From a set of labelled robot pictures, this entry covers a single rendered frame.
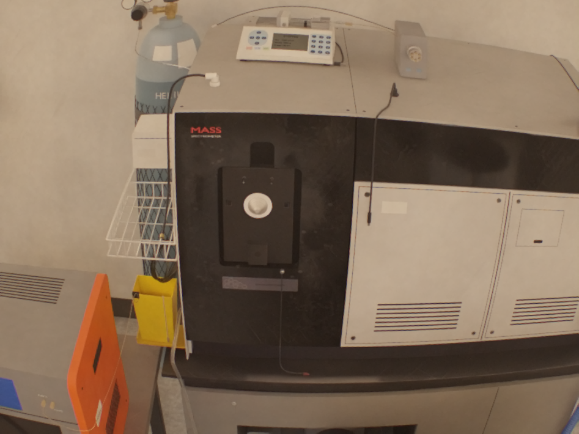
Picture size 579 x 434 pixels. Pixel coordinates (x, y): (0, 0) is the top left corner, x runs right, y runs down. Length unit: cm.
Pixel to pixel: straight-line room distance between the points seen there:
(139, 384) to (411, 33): 116
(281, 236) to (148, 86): 89
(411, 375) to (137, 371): 73
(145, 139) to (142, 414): 74
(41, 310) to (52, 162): 161
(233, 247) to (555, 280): 87
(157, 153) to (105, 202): 111
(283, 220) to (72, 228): 161
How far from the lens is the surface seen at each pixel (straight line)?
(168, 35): 269
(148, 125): 230
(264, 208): 198
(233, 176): 196
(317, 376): 221
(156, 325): 223
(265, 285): 209
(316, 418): 229
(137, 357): 231
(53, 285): 188
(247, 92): 197
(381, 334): 218
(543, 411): 246
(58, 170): 336
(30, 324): 176
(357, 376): 221
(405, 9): 299
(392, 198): 197
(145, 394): 219
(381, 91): 202
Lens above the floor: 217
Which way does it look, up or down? 29 degrees down
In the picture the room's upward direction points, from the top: 1 degrees clockwise
